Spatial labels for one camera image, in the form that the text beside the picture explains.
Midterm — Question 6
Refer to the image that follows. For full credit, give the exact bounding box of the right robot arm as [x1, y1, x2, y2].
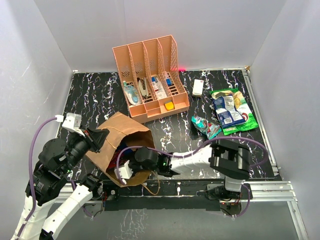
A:
[128, 139, 250, 200]

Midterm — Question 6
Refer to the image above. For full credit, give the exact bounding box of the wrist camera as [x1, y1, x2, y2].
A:
[114, 160, 133, 180]
[54, 112, 85, 136]

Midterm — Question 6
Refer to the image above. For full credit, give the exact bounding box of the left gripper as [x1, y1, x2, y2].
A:
[61, 123, 110, 173]

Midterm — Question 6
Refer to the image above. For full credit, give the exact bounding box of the blue correction tape pack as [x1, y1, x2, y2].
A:
[123, 81, 141, 106]

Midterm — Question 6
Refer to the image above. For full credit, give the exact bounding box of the red green candy pack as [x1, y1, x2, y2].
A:
[191, 116, 222, 140]

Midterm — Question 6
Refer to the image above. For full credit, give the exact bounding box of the blue biscuit pack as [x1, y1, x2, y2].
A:
[107, 142, 133, 170]

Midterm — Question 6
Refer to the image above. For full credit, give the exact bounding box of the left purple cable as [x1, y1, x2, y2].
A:
[14, 116, 58, 240]

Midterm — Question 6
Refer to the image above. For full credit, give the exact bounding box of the brown paper bag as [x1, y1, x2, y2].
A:
[86, 112, 155, 188]

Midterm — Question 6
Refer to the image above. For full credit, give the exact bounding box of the green Chuba chips bag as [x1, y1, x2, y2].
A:
[210, 88, 259, 136]

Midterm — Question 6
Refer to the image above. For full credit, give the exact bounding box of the pink desk organizer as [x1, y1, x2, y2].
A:
[112, 35, 190, 123]

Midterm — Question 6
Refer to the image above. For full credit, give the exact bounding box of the blue eraser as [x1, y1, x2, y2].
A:
[166, 78, 173, 87]

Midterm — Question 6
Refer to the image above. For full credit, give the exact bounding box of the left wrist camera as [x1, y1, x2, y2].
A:
[54, 112, 85, 136]

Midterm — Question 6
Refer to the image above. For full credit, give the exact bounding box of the white small box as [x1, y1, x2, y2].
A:
[192, 79, 204, 97]

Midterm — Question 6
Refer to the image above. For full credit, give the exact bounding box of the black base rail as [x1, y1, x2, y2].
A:
[49, 178, 296, 213]

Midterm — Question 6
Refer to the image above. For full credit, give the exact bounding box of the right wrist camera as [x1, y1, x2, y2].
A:
[114, 160, 133, 180]

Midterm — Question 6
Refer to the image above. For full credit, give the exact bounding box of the white ruler set pack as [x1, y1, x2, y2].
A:
[151, 75, 168, 100]

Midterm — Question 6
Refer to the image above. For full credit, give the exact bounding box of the yellow sticky tape dispenser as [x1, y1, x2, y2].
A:
[164, 101, 175, 111]

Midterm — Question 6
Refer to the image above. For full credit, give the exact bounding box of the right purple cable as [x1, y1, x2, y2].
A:
[116, 136, 270, 186]

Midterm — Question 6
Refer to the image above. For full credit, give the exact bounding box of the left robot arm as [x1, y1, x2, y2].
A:
[12, 127, 110, 240]

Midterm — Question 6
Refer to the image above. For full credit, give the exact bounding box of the purple cable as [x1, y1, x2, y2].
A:
[116, 136, 270, 186]
[14, 116, 58, 240]

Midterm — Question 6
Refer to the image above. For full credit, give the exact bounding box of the blue snack pouch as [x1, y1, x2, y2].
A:
[213, 95, 245, 129]

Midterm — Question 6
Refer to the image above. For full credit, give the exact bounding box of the silver stapler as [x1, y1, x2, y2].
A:
[137, 77, 149, 99]

